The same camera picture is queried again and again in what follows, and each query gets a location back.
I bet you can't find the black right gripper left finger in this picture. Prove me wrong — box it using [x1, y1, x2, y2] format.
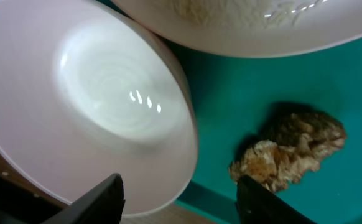
[42, 174, 125, 224]

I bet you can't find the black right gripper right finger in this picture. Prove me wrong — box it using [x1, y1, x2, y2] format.
[236, 175, 314, 224]

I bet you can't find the brown granola bar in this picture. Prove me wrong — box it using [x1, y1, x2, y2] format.
[228, 110, 347, 193]

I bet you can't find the teal plastic tray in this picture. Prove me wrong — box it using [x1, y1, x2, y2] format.
[167, 38, 362, 223]

